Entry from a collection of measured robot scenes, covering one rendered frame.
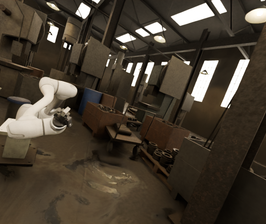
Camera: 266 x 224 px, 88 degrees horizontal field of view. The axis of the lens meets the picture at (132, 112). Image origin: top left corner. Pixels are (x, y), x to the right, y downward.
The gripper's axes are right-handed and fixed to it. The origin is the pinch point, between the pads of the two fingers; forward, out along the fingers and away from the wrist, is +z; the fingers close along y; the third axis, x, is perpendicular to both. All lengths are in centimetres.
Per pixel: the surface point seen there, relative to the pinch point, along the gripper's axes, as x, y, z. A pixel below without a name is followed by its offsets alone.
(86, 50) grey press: 277, 114, -295
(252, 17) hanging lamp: 546, -158, 18
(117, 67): 577, 33, -562
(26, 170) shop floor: -35, -7, -127
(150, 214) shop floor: -5, -130, -67
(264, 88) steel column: 109, -97, 43
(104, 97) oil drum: 224, -24, -334
